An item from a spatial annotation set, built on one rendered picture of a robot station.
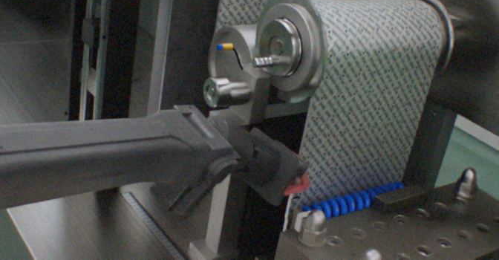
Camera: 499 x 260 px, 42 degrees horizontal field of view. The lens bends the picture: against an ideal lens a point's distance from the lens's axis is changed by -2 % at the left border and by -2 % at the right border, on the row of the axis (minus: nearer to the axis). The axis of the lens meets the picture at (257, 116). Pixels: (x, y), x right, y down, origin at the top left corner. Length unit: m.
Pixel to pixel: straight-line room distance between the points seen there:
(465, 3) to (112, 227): 0.66
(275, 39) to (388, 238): 0.31
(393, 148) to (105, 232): 0.47
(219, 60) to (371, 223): 0.34
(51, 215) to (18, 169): 0.62
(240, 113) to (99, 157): 0.41
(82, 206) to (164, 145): 0.51
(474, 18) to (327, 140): 0.32
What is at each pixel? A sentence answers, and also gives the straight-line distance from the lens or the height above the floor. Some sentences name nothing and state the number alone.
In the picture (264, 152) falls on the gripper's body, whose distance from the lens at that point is 0.82.
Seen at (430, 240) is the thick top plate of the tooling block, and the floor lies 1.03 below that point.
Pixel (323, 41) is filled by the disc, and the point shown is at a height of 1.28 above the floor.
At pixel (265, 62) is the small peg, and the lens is 0.86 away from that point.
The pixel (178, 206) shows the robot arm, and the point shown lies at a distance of 0.81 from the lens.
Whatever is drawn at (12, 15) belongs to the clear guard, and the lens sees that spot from 1.76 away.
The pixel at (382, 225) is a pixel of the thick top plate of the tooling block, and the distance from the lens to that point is 0.96.
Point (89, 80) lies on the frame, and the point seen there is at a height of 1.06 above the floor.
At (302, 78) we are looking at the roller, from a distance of 0.85.
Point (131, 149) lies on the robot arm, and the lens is 0.58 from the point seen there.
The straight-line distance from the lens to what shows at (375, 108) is 0.95.
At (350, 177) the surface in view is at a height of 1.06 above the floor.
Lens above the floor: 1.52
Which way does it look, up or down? 24 degrees down
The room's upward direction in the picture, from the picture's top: 11 degrees clockwise
